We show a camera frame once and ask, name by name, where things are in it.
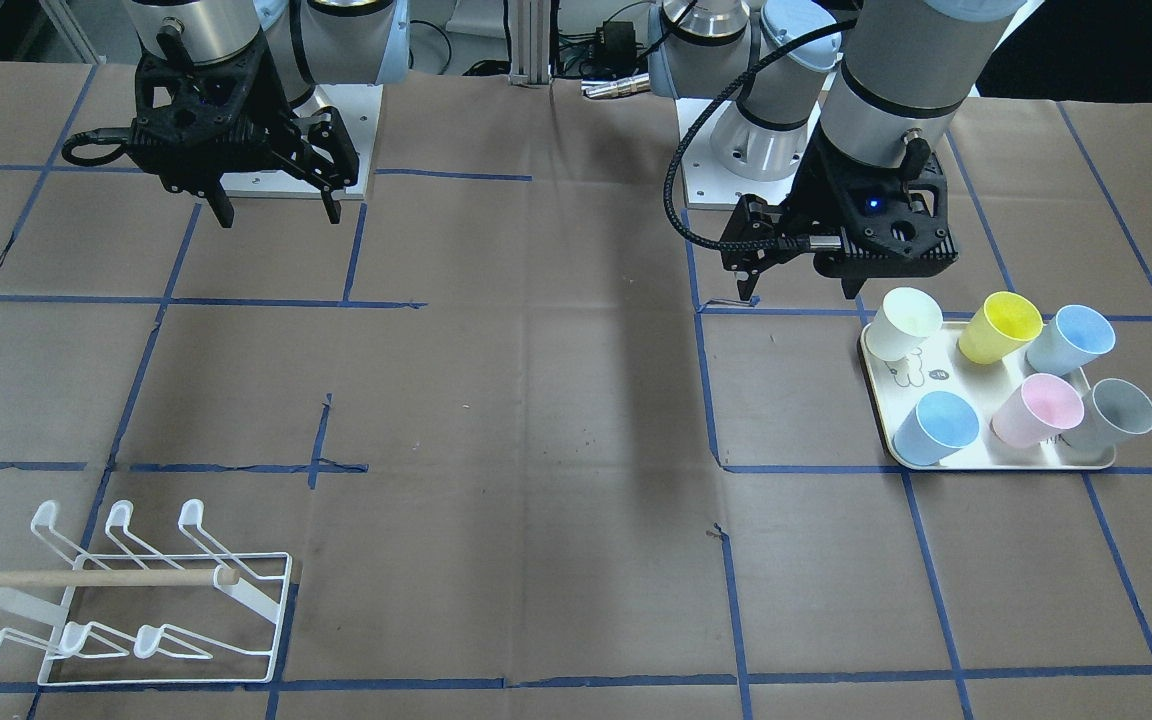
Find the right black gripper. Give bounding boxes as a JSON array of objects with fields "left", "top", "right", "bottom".
[{"left": 126, "top": 46, "right": 361, "bottom": 229}]

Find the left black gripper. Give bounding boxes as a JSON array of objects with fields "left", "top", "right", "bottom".
[{"left": 719, "top": 141, "right": 958, "bottom": 304}]

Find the white plastic cup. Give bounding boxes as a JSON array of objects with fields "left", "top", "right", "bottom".
[{"left": 864, "top": 287, "right": 943, "bottom": 363}]

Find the light blue cup front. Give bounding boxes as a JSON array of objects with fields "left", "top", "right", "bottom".
[{"left": 892, "top": 391, "right": 980, "bottom": 467}]

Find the light blue cup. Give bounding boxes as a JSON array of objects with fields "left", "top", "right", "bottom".
[
  {"left": 1025, "top": 304, "right": 1116, "bottom": 376},
  {"left": 892, "top": 391, "right": 980, "bottom": 467}
]

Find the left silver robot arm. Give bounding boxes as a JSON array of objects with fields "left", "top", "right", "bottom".
[{"left": 647, "top": 1, "right": 1021, "bottom": 302}]

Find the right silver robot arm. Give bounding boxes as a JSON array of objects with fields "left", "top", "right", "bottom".
[{"left": 123, "top": 1, "right": 410, "bottom": 227}]

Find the yellow plastic cup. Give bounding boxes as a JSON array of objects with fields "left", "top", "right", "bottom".
[{"left": 957, "top": 291, "right": 1044, "bottom": 365}]

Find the pink plastic cup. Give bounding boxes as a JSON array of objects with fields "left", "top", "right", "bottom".
[{"left": 991, "top": 373, "right": 1085, "bottom": 448}]

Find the light blue cup rear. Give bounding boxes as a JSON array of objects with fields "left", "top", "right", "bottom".
[{"left": 1025, "top": 304, "right": 1116, "bottom": 376}]

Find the grey plastic cup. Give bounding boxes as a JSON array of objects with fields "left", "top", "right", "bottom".
[{"left": 1061, "top": 378, "right": 1152, "bottom": 452}]

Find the cream bunny tray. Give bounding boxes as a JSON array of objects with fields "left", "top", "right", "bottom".
[{"left": 858, "top": 320, "right": 1117, "bottom": 471}]

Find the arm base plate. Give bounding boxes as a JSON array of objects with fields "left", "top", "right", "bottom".
[
  {"left": 681, "top": 101, "right": 820, "bottom": 210},
  {"left": 198, "top": 84, "right": 382, "bottom": 200}
]

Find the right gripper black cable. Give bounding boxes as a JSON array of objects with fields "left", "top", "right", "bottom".
[{"left": 60, "top": 128, "right": 137, "bottom": 169}]

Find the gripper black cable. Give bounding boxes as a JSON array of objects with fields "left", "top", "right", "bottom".
[
  {"left": 60, "top": 128, "right": 137, "bottom": 169},
  {"left": 664, "top": 20, "right": 862, "bottom": 251}
]

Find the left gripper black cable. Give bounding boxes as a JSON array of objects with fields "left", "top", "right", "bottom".
[{"left": 664, "top": 20, "right": 862, "bottom": 251}]

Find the white wire cup rack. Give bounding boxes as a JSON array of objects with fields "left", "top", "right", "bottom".
[{"left": 0, "top": 498, "right": 294, "bottom": 688}]

